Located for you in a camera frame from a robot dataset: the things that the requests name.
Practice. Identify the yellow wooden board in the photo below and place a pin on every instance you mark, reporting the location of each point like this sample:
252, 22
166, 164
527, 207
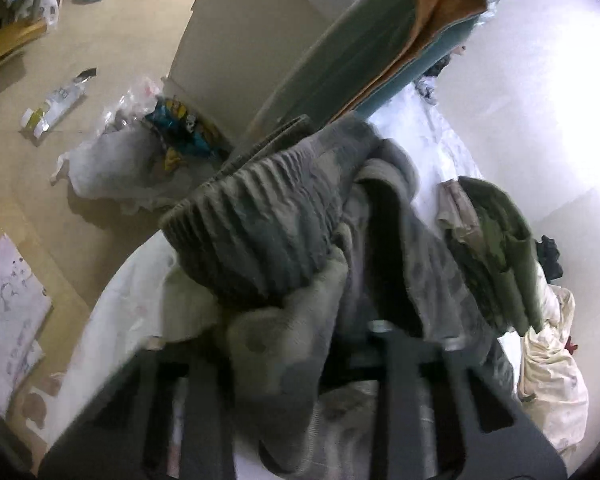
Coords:
10, 42

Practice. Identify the teal and orange mattress pad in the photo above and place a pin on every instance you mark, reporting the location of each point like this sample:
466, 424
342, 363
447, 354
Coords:
360, 50

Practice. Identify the white cabinet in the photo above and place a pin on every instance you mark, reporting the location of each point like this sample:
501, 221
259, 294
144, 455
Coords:
250, 35

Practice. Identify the clear plastic bag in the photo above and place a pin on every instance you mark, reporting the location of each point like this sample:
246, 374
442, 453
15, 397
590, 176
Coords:
110, 160

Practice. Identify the black clothes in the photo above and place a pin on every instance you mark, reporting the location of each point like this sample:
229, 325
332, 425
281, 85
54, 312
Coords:
550, 257

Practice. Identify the floral cloth on floor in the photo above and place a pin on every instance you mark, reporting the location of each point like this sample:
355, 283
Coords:
7, 320

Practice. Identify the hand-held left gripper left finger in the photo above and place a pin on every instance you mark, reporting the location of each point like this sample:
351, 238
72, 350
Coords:
200, 410

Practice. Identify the white packet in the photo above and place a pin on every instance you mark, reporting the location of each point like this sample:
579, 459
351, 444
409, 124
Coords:
55, 107

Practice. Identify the blue and yellow package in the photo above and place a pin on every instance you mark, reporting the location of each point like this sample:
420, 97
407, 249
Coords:
180, 132

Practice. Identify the grey camouflage pants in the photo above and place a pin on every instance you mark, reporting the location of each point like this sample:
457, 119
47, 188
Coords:
275, 220

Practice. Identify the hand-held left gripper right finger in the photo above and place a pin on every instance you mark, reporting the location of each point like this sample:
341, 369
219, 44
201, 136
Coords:
405, 400

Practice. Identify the cream quilt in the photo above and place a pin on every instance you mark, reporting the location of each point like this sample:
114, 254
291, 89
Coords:
550, 385

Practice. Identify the white plastic bag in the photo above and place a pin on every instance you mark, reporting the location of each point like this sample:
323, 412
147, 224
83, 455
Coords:
51, 10

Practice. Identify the floral bed sheet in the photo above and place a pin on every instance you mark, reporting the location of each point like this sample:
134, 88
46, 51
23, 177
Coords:
420, 130

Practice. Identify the green pants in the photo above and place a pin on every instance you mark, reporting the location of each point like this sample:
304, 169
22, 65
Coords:
505, 255

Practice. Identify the red toy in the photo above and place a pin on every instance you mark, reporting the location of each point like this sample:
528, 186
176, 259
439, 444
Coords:
571, 346

